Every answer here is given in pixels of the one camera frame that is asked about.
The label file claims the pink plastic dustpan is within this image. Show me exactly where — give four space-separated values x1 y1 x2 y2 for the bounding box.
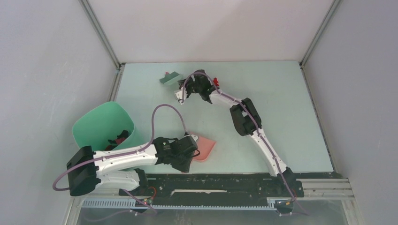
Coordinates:
193 134 216 162

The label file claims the green hand brush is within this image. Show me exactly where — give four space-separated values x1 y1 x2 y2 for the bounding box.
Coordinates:
159 71 183 85

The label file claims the black paper scrap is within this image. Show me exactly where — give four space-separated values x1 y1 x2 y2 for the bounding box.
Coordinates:
113 130 130 143

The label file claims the magenta paper scrap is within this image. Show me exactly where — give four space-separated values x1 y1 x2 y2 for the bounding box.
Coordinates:
115 137 126 145

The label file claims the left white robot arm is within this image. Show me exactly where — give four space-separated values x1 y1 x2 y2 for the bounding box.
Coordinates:
67 135 200 196

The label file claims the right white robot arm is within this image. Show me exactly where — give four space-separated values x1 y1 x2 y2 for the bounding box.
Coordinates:
175 70 296 196

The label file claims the green plastic waste bin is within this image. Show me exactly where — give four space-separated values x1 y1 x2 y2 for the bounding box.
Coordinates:
72 102 147 156

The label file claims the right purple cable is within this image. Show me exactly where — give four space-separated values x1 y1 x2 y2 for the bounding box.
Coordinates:
180 72 308 217

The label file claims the purple cable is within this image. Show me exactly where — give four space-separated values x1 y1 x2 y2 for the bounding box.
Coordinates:
52 104 189 215
180 72 308 217

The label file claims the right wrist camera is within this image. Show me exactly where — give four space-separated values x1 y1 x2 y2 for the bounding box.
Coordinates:
174 89 187 105

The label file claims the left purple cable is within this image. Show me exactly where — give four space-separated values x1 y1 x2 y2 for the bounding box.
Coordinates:
52 104 189 215

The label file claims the left aluminium frame post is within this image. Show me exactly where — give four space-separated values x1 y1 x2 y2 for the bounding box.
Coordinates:
79 0 121 70

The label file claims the aluminium frame post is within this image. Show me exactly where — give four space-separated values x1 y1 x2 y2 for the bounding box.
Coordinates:
79 0 121 70
299 0 343 69

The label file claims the right aluminium frame post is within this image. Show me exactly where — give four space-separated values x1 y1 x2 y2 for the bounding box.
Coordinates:
299 0 343 69

